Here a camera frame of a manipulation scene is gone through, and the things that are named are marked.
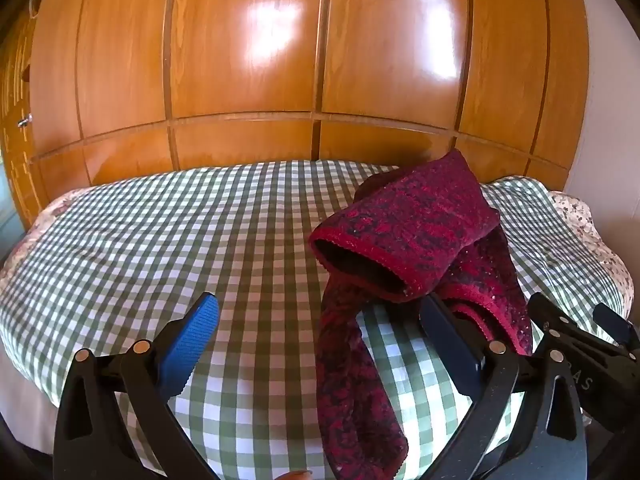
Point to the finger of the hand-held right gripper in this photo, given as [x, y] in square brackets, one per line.
[615, 325]
[552, 317]

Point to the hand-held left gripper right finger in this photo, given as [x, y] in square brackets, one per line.
[450, 345]

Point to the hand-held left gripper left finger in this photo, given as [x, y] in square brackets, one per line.
[195, 340]

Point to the red patterned knit garment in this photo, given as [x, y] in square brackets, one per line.
[415, 220]

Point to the person's left hand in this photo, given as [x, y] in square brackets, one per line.
[296, 476]

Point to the floral bedspread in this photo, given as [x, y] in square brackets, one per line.
[595, 240]

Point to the green checked bed sheet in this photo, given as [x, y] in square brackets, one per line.
[200, 240]

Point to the wooden wardrobe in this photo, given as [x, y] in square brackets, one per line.
[250, 60]

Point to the wooden door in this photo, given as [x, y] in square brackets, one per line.
[15, 110]

